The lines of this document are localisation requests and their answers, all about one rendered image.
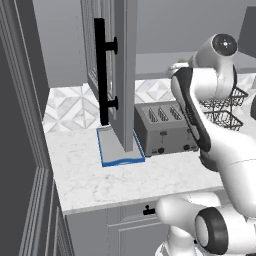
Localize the grey cabinet door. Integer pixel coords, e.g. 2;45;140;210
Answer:
237;5;256;60
80;0;139;153

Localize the blue rimmed grey tray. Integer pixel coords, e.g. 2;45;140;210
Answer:
96;127;147;168

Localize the grey lower cupboard door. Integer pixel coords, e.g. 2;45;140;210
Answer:
107;221;172;256

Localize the dark grey tall cabinet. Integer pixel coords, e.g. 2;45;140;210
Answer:
0;0;76;256

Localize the grey drawer front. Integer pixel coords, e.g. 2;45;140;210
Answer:
106;199;165;228

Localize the black drawer knob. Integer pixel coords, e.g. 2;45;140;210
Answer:
142;204;157;216

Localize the black bar door handle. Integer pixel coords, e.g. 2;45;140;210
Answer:
93;18;120;126

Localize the grey wall cabinet body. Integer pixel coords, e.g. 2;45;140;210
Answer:
134;0;256;82

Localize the grey four slot toaster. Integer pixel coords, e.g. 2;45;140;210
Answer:
133;101;201;158

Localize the black wire basket stand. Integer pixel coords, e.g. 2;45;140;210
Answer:
199;85;250;132

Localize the white green mug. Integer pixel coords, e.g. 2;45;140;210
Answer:
167;58;194;80

